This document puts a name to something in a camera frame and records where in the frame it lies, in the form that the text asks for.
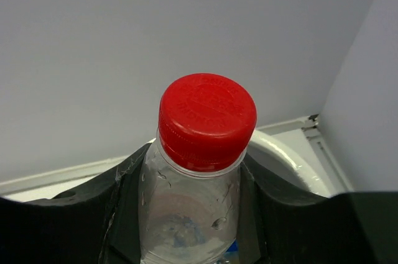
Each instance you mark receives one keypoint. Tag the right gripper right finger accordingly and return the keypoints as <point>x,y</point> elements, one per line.
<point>282,223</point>

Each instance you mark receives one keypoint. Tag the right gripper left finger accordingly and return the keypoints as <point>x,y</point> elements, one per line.
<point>95,222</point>

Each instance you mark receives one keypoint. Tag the red label water bottle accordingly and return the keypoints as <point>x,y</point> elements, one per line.
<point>190,177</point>

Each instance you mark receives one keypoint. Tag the white round bin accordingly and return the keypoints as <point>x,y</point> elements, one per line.
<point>291,160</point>

